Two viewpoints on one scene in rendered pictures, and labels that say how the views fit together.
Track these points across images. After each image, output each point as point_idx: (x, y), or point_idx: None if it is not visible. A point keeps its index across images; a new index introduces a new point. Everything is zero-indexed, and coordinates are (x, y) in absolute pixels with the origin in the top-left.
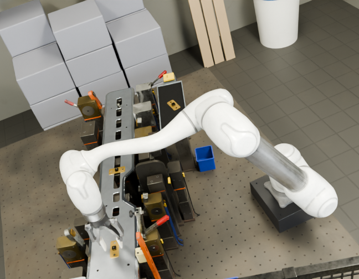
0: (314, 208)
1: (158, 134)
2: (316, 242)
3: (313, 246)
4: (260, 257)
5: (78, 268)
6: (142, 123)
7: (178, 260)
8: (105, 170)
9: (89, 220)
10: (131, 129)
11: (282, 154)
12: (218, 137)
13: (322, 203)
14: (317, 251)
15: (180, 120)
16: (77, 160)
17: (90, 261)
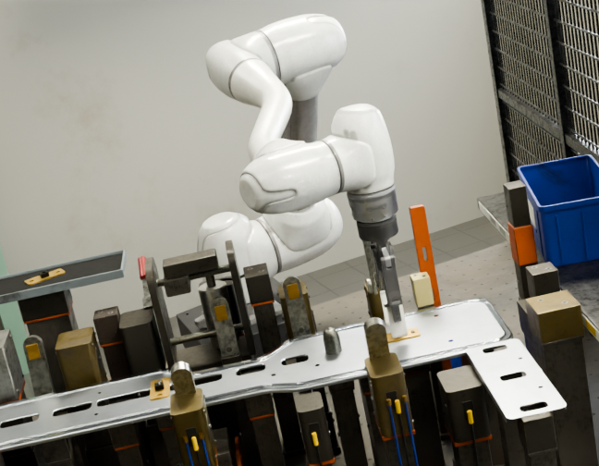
0: (336, 213)
1: (272, 84)
2: (345, 318)
3: (352, 319)
4: None
5: (442, 374)
6: (16, 375)
7: (366, 430)
8: (151, 405)
9: (397, 205)
10: (11, 407)
11: (231, 214)
12: (322, 31)
13: (333, 202)
14: (360, 316)
15: (260, 64)
16: (290, 141)
17: (428, 356)
